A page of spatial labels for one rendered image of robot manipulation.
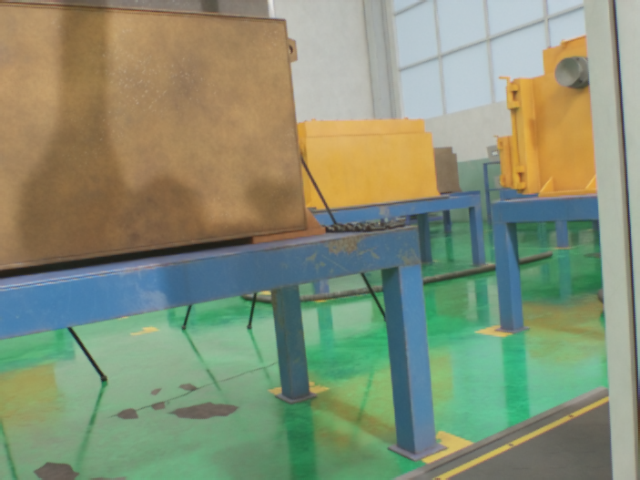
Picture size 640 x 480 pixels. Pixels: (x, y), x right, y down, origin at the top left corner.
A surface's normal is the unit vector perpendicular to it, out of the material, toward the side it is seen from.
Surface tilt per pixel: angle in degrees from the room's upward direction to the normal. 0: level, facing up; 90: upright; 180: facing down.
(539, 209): 90
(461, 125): 90
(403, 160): 90
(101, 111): 90
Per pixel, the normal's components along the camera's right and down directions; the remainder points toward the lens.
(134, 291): 0.52, 0.02
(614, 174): -0.83, 0.13
